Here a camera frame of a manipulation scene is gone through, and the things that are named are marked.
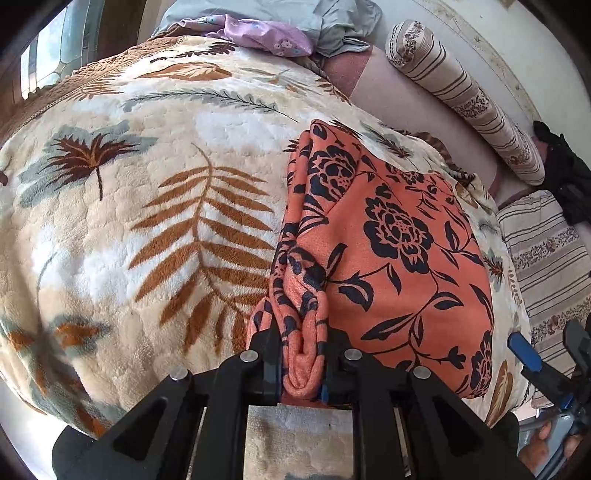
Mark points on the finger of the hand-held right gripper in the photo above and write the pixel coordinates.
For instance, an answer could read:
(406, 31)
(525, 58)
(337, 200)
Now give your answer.
(578, 341)
(524, 348)

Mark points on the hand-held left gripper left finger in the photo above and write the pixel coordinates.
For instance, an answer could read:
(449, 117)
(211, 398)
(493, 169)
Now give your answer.
(267, 355)

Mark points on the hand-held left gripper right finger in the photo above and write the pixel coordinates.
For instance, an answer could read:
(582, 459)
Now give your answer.
(333, 364)

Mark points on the orange floral garment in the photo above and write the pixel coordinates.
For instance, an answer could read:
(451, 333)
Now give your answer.
(397, 258)

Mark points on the person's right hand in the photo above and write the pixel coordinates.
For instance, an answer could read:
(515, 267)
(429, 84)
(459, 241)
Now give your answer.
(535, 447)

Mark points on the striped floral flat pillow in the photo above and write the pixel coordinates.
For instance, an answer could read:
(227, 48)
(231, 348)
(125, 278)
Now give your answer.
(545, 258)

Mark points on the black cloth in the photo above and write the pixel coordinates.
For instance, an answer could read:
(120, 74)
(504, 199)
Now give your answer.
(565, 170)

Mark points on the leaf print fleece blanket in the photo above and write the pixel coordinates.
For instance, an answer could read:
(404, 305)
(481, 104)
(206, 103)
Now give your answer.
(138, 207)

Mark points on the striped floral bolster pillow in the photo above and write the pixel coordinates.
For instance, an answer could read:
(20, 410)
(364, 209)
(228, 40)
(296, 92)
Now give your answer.
(461, 92)

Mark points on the mauve bed sheet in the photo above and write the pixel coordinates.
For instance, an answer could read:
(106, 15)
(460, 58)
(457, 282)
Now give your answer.
(406, 92)

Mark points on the purple floral cloth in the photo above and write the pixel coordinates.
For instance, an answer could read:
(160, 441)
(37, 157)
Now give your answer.
(263, 34)

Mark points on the grey-blue cloth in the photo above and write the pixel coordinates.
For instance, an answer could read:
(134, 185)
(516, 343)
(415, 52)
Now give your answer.
(277, 11)

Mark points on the patterned glass window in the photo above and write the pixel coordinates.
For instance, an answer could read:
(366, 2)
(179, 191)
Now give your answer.
(55, 50)

